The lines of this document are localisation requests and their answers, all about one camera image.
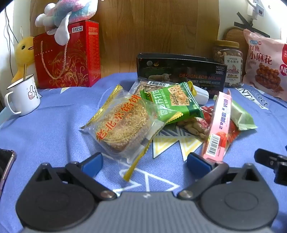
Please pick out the red gift box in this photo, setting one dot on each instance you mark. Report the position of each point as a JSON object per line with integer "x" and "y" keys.
{"x": 76, "y": 56}

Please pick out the pink candy stick pack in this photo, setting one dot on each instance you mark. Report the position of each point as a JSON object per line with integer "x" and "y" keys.
{"x": 218, "y": 125}

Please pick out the white snack packet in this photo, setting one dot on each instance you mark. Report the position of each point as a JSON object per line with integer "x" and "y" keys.
{"x": 200, "y": 94}

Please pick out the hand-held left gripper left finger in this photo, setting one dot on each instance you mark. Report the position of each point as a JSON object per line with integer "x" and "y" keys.
{"x": 93, "y": 164}

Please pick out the black tin box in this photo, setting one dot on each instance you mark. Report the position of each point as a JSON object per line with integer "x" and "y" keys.
{"x": 190, "y": 69}

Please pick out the green cracker packet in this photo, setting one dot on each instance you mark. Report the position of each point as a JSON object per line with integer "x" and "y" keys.
{"x": 174, "y": 100}

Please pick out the sesame mooncake clear packet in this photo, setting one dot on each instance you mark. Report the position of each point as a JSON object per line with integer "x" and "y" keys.
{"x": 125, "y": 121}

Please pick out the white wall charger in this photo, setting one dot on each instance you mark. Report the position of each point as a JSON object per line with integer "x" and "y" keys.
{"x": 260, "y": 9}

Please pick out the white enamel mug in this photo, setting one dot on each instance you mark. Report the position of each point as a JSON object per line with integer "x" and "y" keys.
{"x": 27, "y": 96}

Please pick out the cashew nut jar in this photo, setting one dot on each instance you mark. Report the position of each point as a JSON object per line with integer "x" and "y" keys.
{"x": 228, "y": 58}

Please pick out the wooden stick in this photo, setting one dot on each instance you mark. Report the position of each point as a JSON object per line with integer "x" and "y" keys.
{"x": 24, "y": 71}

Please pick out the smartphone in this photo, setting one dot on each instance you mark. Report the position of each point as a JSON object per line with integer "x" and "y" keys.
{"x": 5, "y": 165}

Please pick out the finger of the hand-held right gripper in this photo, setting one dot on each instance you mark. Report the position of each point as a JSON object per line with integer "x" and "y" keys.
{"x": 265, "y": 156}

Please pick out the black tape cross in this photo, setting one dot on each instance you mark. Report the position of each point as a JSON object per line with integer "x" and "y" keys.
{"x": 241, "y": 25}

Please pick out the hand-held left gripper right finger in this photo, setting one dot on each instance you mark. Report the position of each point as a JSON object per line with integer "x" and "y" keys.
{"x": 198, "y": 163}

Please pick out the pink twisted snack bag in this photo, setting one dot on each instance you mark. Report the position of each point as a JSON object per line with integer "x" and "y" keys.
{"x": 264, "y": 62}

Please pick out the clear peanut packet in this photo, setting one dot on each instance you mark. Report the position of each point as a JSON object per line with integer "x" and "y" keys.
{"x": 192, "y": 127}

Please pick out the yellow duck plush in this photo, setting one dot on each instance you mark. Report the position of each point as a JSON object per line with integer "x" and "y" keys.
{"x": 23, "y": 51}

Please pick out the pastel plush toy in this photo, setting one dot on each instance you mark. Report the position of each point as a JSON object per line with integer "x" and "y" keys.
{"x": 67, "y": 11}

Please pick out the clear nut bar packet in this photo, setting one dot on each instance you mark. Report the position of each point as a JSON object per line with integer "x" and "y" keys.
{"x": 143, "y": 86}

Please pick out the wooden cutting board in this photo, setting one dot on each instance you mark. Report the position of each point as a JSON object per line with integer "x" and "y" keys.
{"x": 233, "y": 34}

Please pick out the blue printed blanket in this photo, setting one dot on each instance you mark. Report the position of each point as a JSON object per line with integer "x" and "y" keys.
{"x": 56, "y": 134}

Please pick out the light green snack packet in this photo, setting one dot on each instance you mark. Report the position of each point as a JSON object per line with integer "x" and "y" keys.
{"x": 242, "y": 116}

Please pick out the red date packet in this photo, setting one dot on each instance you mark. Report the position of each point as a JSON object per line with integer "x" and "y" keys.
{"x": 232, "y": 134}

